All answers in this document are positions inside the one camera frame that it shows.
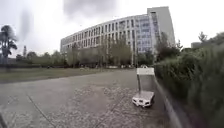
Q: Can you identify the dark bushy tree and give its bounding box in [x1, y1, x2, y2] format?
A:
[155, 32, 184, 63]

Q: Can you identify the grey concrete kerb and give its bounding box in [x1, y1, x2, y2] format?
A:
[153, 77, 185, 128]

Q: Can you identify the grey concrete pavement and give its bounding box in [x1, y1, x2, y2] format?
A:
[0, 68, 172, 128]

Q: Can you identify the green hedge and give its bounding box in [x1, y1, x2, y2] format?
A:
[152, 32, 224, 128]

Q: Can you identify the small white robot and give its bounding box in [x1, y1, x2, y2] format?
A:
[131, 66, 156, 108]

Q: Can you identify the grass lawn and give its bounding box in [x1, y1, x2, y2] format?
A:
[0, 67, 113, 84]

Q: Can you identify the large curved pale building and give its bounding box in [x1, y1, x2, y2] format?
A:
[59, 5, 176, 66]

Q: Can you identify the distant row of trees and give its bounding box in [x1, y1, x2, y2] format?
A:
[15, 45, 68, 67]

